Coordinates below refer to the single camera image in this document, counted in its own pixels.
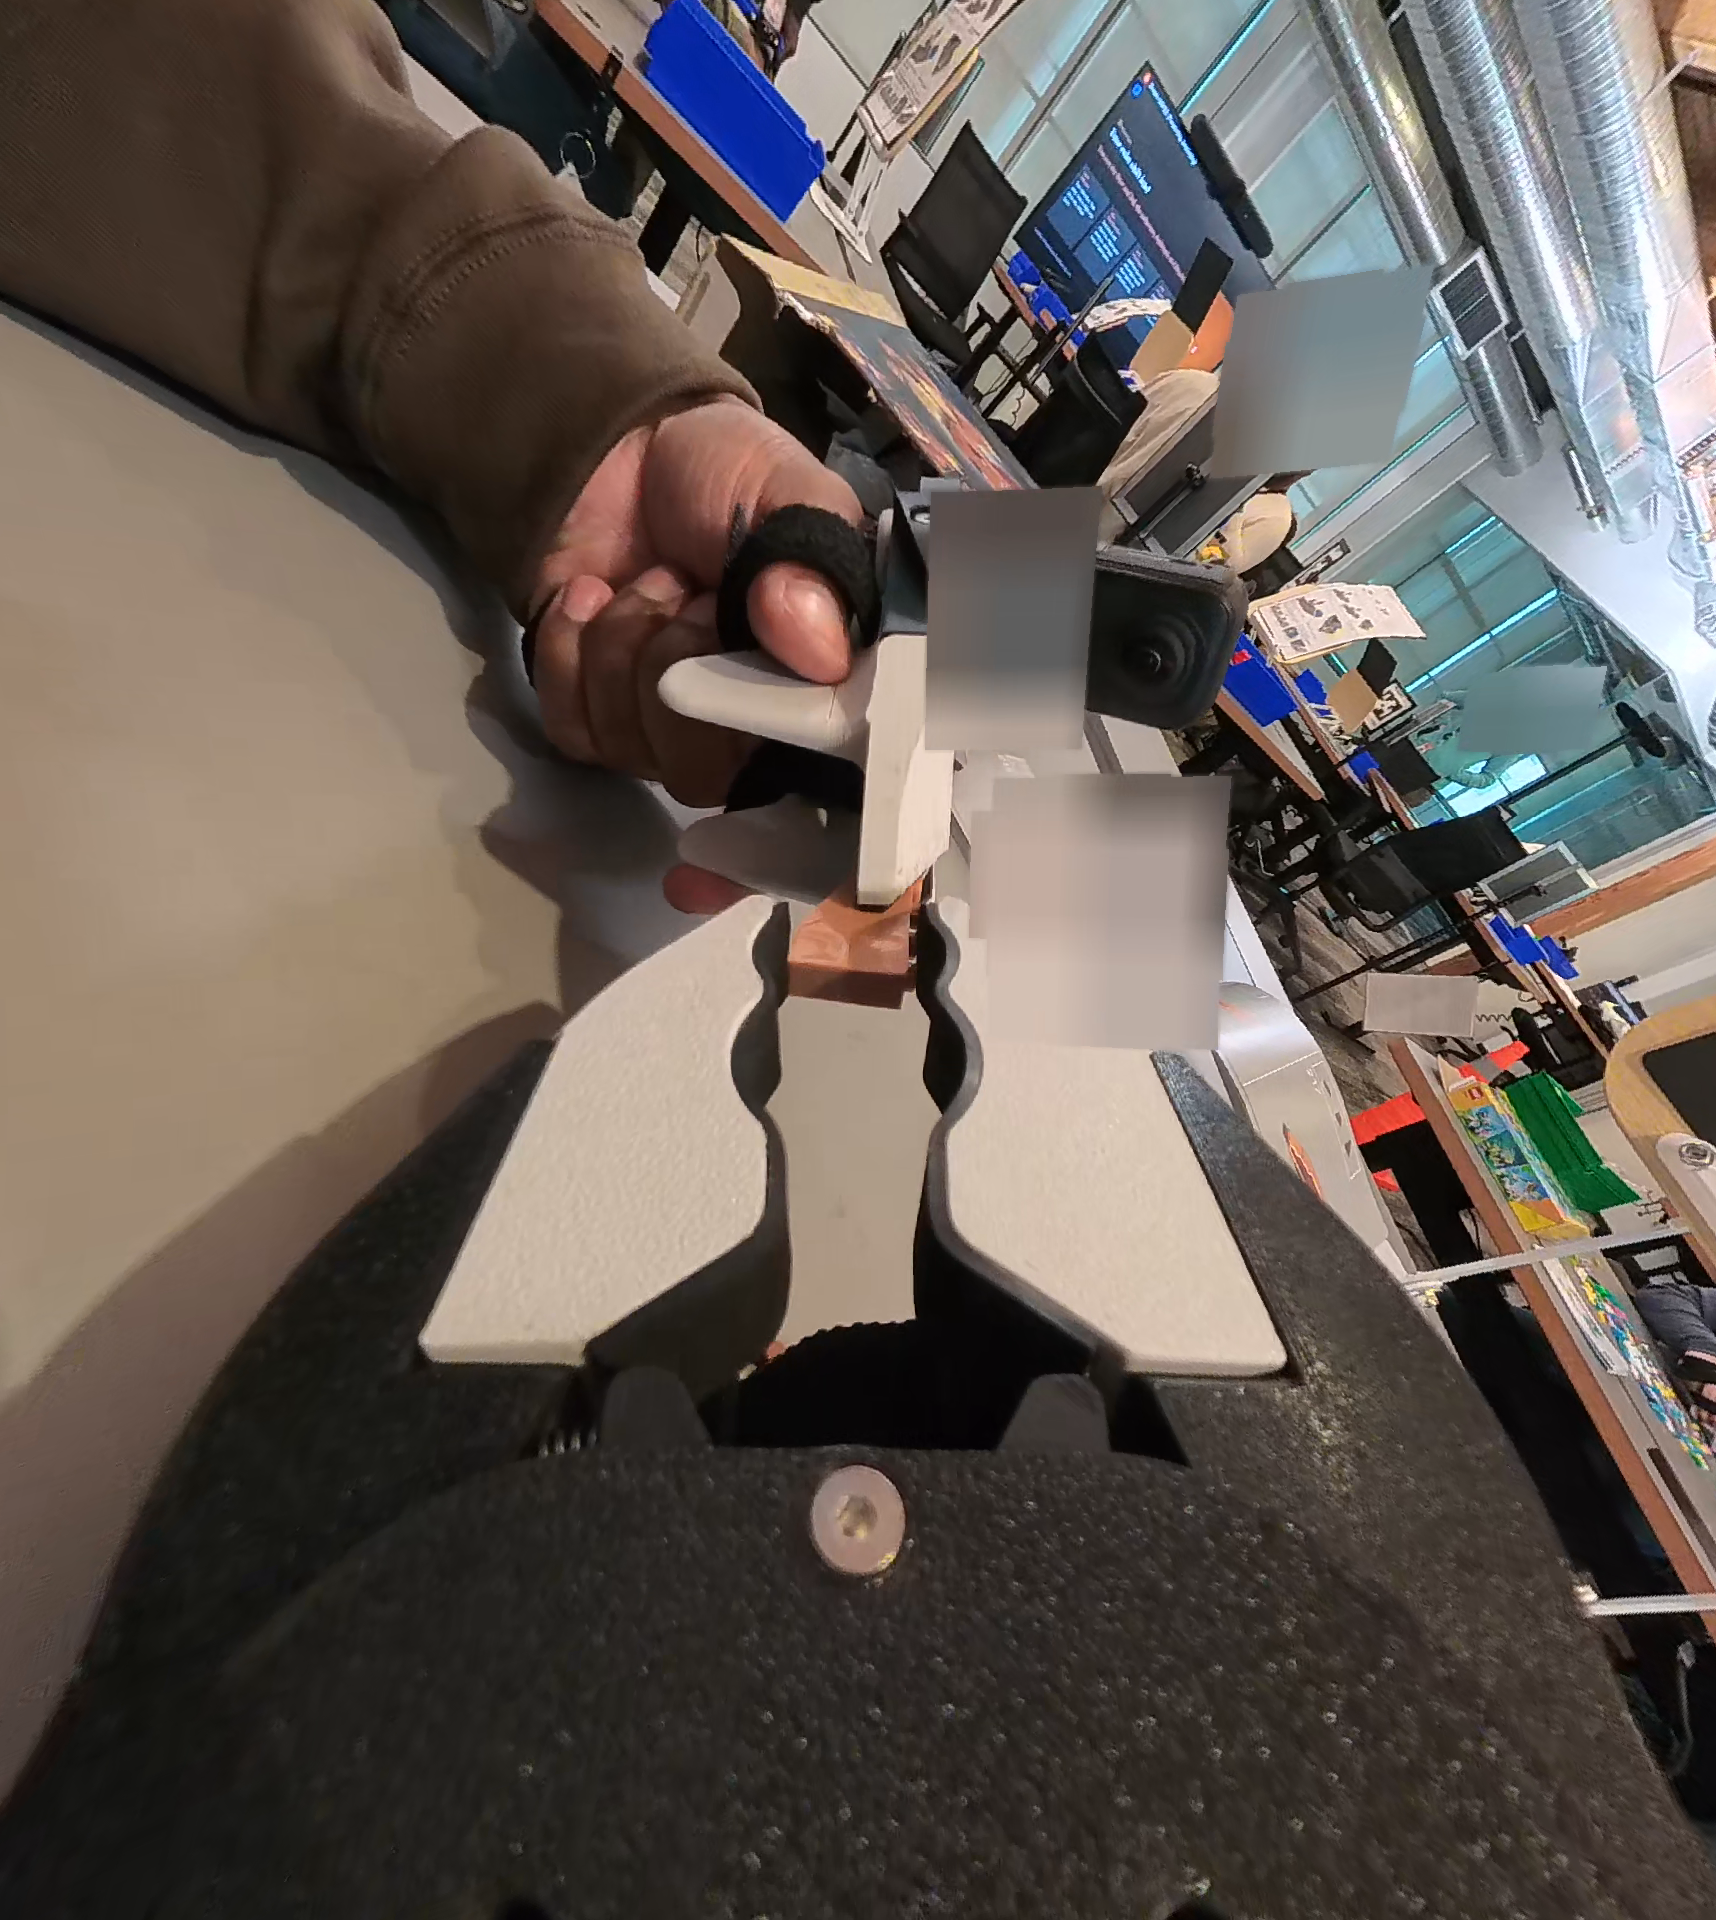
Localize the grey desk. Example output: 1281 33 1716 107
0 258 1416 1920

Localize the blue plastic bin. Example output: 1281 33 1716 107
643 0 831 220

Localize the person's left hand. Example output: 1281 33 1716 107
518 402 877 919

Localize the dark wall screen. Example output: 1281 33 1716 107
1014 64 1274 326

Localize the printed instruction sheet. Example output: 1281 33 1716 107
859 0 1026 154
1248 584 1428 671

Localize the long table with toy bricks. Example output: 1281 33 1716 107
1382 1034 1716 1818

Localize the open instruction booklet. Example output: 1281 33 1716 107
1216 974 1416 1276

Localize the silver ventilation duct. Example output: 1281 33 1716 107
1311 0 1716 797

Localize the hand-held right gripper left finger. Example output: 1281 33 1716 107
418 896 794 1372

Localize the black floor lamp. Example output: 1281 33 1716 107
1609 696 1685 788

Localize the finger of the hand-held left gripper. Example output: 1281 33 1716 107
855 639 968 911

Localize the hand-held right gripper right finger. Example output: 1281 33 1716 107
922 901 1294 1383

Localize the orange toy brick assembly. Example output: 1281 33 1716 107
784 885 950 1015

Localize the printed toy set box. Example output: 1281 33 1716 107
716 232 1042 497

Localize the black office chair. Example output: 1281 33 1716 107
880 122 1028 366
1024 345 1149 492

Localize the person's left forearm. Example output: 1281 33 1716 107
0 0 766 620

